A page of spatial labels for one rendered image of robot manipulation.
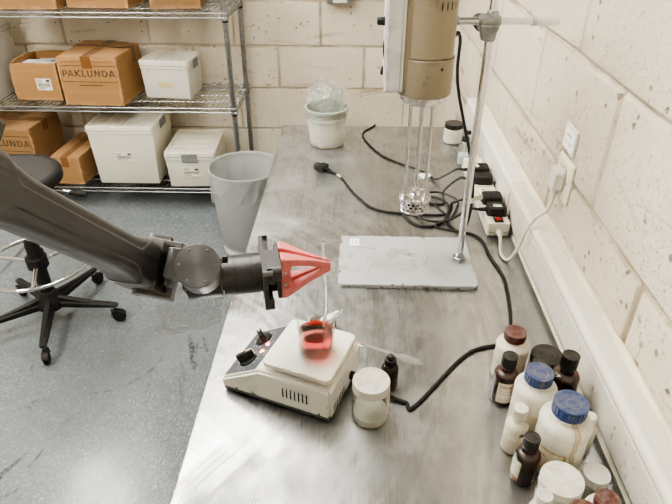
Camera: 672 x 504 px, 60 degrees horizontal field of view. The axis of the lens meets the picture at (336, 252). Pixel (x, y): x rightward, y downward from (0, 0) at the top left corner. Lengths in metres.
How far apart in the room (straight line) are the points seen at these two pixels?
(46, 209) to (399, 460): 0.60
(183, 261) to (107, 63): 2.33
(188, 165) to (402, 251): 1.90
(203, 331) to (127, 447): 0.56
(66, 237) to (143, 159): 2.53
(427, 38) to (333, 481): 0.74
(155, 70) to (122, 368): 1.49
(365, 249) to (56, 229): 0.85
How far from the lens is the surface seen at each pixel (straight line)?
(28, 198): 0.58
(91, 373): 2.28
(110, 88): 3.05
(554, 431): 0.88
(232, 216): 2.57
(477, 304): 1.22
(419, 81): 1.09
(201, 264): 0.74
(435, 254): 1.34
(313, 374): 0.91
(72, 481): 1.97
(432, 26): 1.07
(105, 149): 3.20
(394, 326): 1.14
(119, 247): 0.71
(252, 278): 0.80
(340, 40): 3.19
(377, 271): 1.27
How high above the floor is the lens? 1.48
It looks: 33 degrees down
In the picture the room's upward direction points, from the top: straight up
